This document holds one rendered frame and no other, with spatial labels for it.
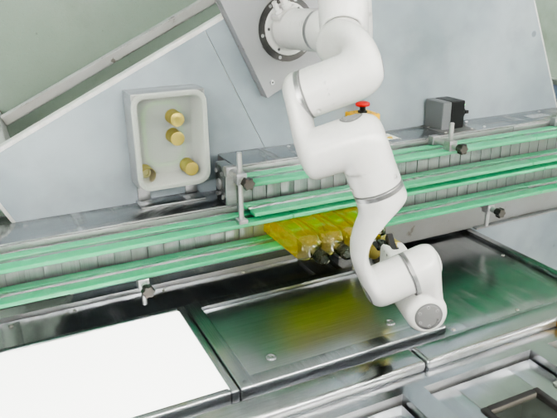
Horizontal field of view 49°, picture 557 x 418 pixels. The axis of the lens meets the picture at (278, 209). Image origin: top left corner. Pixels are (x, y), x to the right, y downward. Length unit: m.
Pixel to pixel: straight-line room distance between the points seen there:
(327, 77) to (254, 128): 0.61
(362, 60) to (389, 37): 0.75
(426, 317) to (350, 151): 0.33
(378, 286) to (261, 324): 0.37
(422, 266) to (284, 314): 0.41
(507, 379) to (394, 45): 0.93
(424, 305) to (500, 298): 0.51
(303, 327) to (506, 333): 0.42
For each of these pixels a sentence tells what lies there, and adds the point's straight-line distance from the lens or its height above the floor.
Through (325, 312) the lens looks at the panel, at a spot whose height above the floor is 1.14.
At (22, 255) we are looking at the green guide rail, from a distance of 1.37.
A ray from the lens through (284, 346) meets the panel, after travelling 1.27.
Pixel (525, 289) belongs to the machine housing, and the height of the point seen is 1.23.
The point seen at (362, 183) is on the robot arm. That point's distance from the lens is 0.98.
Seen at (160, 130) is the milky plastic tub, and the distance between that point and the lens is 1.49.
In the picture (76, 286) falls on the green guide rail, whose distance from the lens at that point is 1.37.
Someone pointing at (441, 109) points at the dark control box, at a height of 0.83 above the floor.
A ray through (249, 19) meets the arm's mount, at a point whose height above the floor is 0.78.
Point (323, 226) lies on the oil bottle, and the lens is 1.42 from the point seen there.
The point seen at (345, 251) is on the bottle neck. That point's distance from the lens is 1.34.
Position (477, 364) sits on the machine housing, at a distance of 1.31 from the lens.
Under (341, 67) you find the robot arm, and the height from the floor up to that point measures 1.32.
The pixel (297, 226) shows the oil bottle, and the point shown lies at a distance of 1.42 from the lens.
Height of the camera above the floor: 2.18
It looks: 58 degrees down
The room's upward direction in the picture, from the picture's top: 126 degrees clockwise
